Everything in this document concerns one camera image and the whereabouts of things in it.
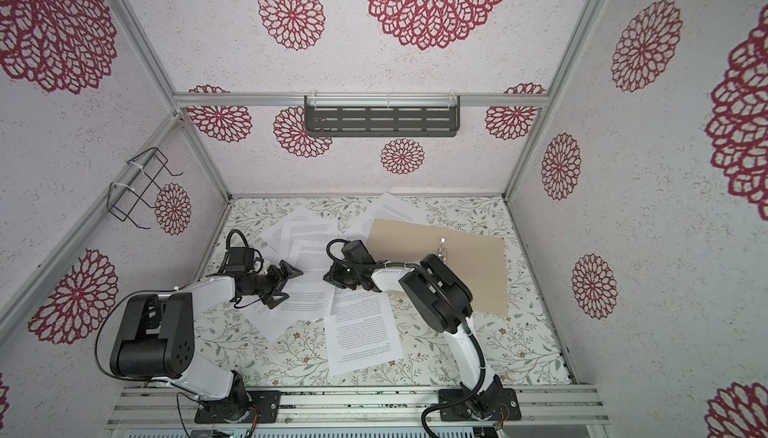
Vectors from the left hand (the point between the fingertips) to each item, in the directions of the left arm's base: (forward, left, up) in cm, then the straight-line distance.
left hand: (296, 287), depth 93 cm
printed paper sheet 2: (-13, -20, -3) cm, 24 cm away
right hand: (+4, -7, +1) cm, 8 cm away
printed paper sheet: (+35, -29, -2) cm, 46 cm away
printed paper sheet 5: (+23, +13, -3) cm, 26 cm away
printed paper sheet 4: (-10, +6, -2) cm, 12 cm away
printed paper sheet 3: (+12, -3, -3) cm, 13 cm away
